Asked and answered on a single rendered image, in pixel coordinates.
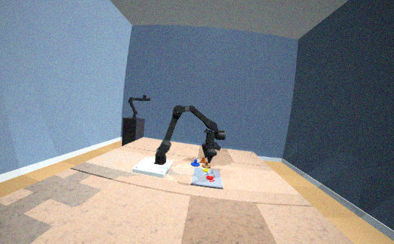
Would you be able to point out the blue gear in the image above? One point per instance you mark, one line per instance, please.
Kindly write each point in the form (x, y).
(195, 163)

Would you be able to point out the brown gear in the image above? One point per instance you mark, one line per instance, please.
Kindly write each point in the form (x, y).
(206, 165)

